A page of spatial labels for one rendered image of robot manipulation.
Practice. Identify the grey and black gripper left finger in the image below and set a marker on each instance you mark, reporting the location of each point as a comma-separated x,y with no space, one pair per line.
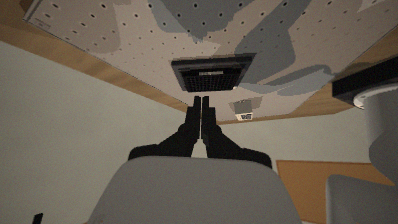
181,143

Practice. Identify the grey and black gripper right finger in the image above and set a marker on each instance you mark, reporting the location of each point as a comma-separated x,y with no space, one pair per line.
219,146

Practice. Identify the white button panel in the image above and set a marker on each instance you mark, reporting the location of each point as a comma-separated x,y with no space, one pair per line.
243,110

